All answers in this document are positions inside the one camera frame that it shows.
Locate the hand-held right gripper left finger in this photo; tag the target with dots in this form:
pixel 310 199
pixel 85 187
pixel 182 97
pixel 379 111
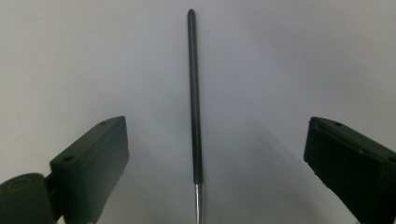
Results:
pixel 90 165

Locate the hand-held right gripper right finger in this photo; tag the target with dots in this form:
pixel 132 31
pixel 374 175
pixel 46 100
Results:
pixel 351 168

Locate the thin black makeup brush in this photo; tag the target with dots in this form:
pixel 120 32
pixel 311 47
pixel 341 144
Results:
pixel 194 93

